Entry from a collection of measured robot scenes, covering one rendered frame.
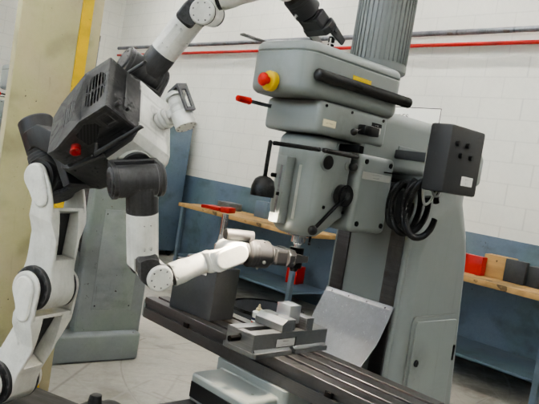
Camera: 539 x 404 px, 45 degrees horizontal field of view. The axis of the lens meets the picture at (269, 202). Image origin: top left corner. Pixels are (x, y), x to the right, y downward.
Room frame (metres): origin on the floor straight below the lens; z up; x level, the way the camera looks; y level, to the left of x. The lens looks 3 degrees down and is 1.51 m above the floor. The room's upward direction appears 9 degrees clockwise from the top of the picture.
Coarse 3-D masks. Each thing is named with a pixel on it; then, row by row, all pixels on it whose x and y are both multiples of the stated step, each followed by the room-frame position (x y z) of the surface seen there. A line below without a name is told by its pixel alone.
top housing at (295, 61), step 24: (264, 48) 2.01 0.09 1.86; (288, 48) 1.94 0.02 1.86; (312, 48) 1.90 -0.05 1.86; (336, 48) 1.97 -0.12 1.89; (288, 72) 1.92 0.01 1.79; (312, 72) 1.90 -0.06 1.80; (336, 72) 1.96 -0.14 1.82; (360, 72) 2.03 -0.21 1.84; (384, 72) 2.11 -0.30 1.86; (288, 96) 2.02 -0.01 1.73; (312, 96) 1.93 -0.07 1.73; (336, 96) 1.97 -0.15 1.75; (360, 96) 2.05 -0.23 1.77
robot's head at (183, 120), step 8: (168, 96) 1.91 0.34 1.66; (176, 96) 1.91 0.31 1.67; (184, 96) 1.95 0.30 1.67; (176, 104) 1.90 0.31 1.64; (160, 112) 1.92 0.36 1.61; (168, 112) 1.92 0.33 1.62; (176, 112) 1.89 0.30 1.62; (184, 112) 1.89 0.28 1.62; (192, 112) 1.91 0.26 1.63; (168, 120) 1.92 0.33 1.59; (176, 120) 1.89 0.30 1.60; (184, 120) 1.88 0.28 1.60; (192, 120) 1.89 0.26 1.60; (176, 128) 1.89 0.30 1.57; (184, 128) 1.92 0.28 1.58
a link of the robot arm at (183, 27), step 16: (192, 0) 1.98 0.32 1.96; (208, 0) 1.96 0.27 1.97; (176, 16) 2.01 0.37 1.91; (192, 16) 1.98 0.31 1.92; (208, 16) 1.97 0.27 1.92; (160, 32) 2.05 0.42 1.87; (176, 32) 2.01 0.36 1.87; (192, 32) 2.02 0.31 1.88; (160, 48) 2.03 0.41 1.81; (176, 48) 2.03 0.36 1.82
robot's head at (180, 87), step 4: (176, 84) 1.90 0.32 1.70; (180, 84) 1.90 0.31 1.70; (184, 84) 1.92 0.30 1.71; (172, 88) 1.91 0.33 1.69; (176, 88) 1.91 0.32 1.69; (180, 88) 1.90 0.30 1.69; (184, 88) 1.91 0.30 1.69; (168, 92) 1.91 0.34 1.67; (172, 92) 1.90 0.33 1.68; (180, 92) 1.89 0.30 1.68; (188, 92) 1.91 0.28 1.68; (180, 96) 1.89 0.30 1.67; (188, 96) 1.91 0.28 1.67; (184, 100) 1.89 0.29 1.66; (188, 100) 1.91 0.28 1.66; (192, 100) 1.91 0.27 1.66; (184, 104) 1.88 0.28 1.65; (192, 104) 1.90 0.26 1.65; (184, 108) 1.88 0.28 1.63; (188, 108) 1.88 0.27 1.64; (192, 108) 1.89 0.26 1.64
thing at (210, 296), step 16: (224, 272) 2.30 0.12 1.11; (176, 288) 2.40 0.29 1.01; (192, 288) 2.35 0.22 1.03; (208, 288) 2.30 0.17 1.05; (224, 288) 2.31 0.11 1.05; (176, 304) 2.39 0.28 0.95; (192, 304) 2.34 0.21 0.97; (208, 304) 2.29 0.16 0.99; (224, 304) 2.32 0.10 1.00; (208, 320) 2.28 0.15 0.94
